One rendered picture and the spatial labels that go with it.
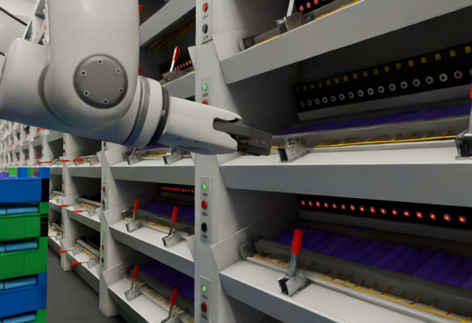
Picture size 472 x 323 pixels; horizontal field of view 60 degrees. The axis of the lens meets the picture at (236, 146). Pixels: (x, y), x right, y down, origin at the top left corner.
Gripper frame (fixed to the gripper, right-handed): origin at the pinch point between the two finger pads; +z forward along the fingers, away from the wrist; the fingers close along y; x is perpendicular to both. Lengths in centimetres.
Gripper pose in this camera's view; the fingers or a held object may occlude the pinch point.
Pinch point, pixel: (254, 142)
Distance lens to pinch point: 57.6
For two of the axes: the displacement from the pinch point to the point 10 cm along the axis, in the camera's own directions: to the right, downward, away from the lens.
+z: 8.2, 2.0, 5.3
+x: 1.5, -9.8, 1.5
